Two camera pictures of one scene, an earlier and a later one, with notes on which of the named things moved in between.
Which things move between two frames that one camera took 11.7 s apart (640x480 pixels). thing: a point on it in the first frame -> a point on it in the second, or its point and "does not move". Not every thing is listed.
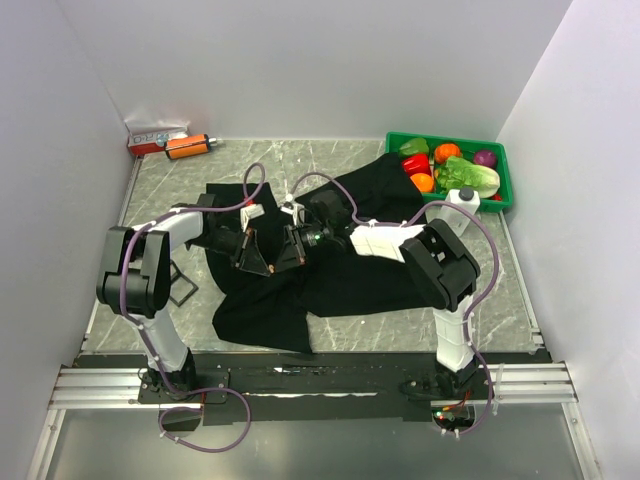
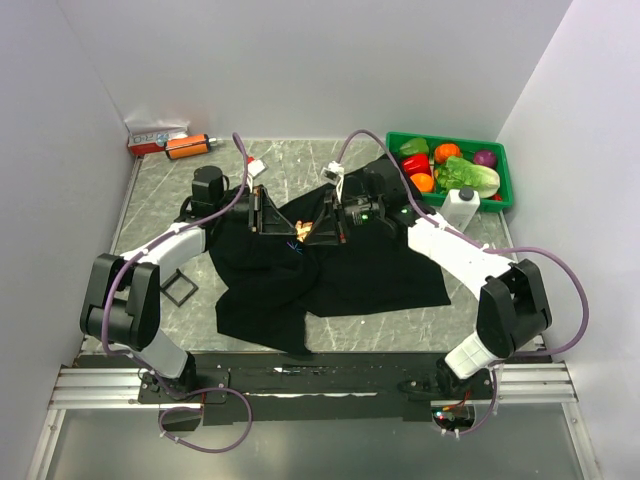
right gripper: x=294 y=253 -> x=332 y=227
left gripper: x=251 y=260 -> x=268 y=221
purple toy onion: x=485 y=157 does not move
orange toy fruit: x=424 y=182 does not move
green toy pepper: x=411 y=147 does not move
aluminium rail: x=98 y=387 does not move
